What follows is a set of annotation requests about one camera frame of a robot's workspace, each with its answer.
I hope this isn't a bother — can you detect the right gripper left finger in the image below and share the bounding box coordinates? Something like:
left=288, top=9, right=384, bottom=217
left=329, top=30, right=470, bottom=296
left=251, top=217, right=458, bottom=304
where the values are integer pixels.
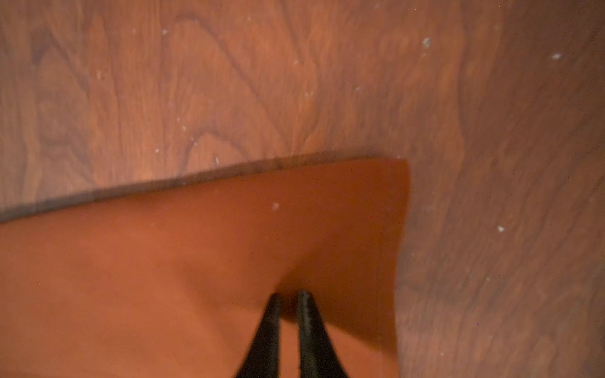
left=236, top=293, right=281, bottom=378

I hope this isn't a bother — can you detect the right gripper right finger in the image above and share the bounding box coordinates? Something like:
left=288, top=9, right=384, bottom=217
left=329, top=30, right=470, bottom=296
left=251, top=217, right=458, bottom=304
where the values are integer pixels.
left=296, top=290, right=348, bottom=378

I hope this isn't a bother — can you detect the orange brown skirt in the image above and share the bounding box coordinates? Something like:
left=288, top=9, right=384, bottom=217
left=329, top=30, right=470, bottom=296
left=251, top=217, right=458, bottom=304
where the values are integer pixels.
left=1, top=157, right=411, bottom=377

